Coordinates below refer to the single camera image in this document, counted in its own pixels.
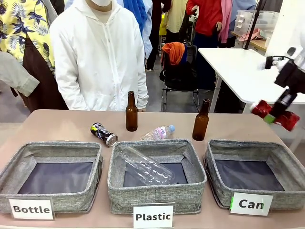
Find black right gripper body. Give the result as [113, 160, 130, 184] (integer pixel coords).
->
[274, 59, 305, 95]

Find crushed red can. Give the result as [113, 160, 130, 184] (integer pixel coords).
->
[250, 99, 301, 132]

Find gray sleeved forearm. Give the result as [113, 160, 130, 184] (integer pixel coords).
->
[0, 52, 40, 97]

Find gray fabric basket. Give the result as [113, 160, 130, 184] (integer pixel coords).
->
[203, 139, 305, 211]
[0, 141, 104, 214]
[107, 138, 208, 215]

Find white Can label card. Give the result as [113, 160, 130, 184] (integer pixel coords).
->
[229, 191, 274, 216]

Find black printed drink can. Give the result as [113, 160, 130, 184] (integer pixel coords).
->
[90, 122, 119, 147]

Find wooden desk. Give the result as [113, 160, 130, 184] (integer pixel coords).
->
[230, 31, 268, 51]

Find white table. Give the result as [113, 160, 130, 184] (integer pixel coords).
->
[198, 47, 305, 114]

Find pink cloth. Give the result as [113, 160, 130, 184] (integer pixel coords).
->
[238, 28, 265, 42]

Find clear plastic storage boxes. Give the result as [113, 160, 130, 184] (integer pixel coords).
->
[233, 10, 280, 37]

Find black stand pole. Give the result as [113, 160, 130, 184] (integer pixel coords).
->
[244, 0, 267, 50]

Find brown glass bottle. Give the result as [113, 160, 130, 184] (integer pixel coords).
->
[125, 90, 139, 132]
[192, 98, 211, 142]

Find pink hanging garment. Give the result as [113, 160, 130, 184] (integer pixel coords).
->
[218, 0, 234, 44]

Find person in red jacket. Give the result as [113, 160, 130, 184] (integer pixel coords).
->
[185, 0, 224, 50]

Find black chair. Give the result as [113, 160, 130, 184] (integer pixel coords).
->
[159, 44, 201, 113]

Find orange cloth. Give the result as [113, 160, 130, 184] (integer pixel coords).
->
[161, 42, 186, 66]

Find small pink-labelled plastic bottle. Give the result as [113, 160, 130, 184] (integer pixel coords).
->
[140, 125, 176, 142]

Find person in cream shirt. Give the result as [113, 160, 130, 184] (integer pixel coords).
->
[163, 0, 189, 44]

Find large clear plastic bottle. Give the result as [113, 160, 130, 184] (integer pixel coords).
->
[118, 146, 176, 186]

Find person in blue top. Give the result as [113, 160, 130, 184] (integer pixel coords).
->
[123, 0, 153, 61]

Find white Plastic label card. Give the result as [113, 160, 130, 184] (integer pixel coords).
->
[132, 203, 175, 229]

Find person in white hoodie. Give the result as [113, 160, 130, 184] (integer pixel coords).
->
[49, 0, 149, 113]

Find white face mask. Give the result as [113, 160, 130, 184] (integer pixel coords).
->
[90, 0, 115, 7]

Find person in yellow floral shirt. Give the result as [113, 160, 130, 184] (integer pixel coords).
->
[0, 0, 69, 113]

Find white Bottle label card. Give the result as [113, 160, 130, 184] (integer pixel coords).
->
[8, 197, 55, 221]

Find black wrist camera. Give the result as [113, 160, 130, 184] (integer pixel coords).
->
[264, 55, 275, 70]

